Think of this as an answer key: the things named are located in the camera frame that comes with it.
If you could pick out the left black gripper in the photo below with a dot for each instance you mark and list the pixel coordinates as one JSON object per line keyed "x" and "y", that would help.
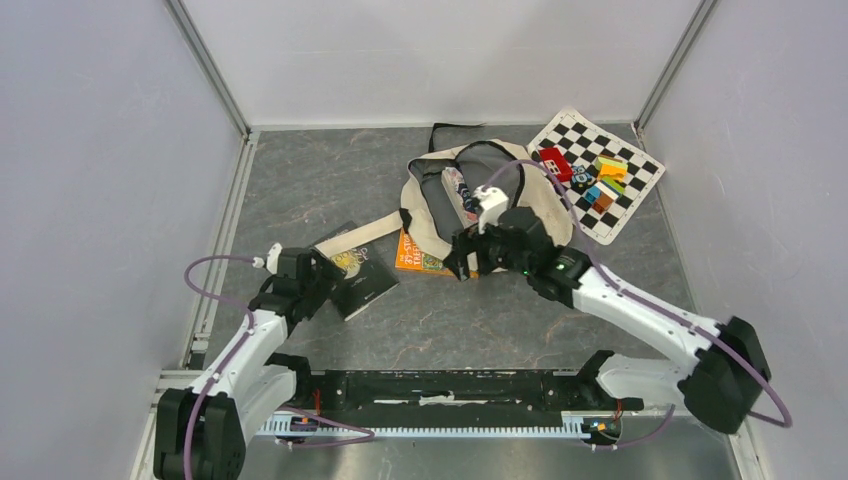
{"x": 326, "y": 280}

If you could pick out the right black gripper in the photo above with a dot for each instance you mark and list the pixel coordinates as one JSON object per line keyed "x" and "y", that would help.
{"x": 464, "y": 243}

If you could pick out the cream canvas backpack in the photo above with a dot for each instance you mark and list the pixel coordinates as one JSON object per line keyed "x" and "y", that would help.
{"x": 427, "y": 211}

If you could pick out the black dark book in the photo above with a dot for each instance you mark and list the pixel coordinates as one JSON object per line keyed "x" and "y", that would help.
{"x": 367, "y": 278}

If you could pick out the orange cover book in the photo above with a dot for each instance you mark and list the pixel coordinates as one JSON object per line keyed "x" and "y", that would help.
{"x": 409, "y": 258}

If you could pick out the floral cover book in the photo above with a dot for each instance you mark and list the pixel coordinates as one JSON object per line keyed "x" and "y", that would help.
{"x": 459, "y": 195}

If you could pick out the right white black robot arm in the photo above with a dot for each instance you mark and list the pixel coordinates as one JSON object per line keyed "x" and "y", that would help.
{"x": 687, "y": 341}

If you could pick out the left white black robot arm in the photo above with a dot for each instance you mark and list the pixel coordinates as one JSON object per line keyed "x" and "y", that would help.
{"x": 202, "y": 430}

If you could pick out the red toy block house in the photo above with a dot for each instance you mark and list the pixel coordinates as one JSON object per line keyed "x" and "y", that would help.
{"x": 555, "y": 162}

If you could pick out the blue owl toy figure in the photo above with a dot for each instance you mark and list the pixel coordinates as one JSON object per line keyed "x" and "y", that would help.
{"x": 581, "y": 179}

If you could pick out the blue orange toy block stack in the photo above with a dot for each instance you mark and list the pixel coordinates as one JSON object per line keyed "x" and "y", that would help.
{"x": 600, "y": 196}

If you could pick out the black white checkerboard mat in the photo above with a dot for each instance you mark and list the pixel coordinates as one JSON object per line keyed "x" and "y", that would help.
{"x": 581, "y": 141}

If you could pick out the green orange toy block stack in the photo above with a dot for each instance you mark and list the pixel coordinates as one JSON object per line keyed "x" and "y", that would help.
{"x": 611, "y": 171}

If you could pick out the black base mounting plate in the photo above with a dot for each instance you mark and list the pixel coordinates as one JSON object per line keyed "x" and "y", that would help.
{"x": 454, "y": 398}

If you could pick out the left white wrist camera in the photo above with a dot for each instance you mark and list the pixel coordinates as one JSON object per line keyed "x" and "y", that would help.
{"x": 270, "y": 261}

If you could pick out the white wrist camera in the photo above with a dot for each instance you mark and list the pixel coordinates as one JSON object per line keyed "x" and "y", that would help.
{"x": 491, "y": 202}
{"x": 270, "y": 261}

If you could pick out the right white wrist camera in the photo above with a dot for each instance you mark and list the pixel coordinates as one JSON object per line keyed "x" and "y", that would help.
{"x": 491, "y": 202}

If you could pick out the white slotted cable duct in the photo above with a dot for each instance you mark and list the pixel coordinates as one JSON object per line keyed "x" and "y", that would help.
{"x": 286, "y": 425}

